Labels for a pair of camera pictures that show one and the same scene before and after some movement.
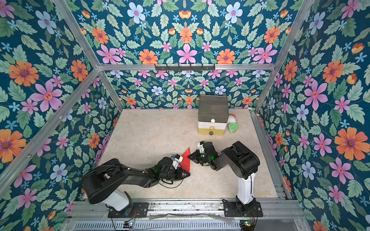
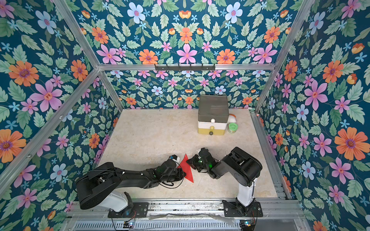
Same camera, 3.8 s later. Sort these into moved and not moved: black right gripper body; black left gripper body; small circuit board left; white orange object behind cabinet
Moved: black right gripper body
Not moved: black left gripper body; small circuit board left; white orange object behind cabinet
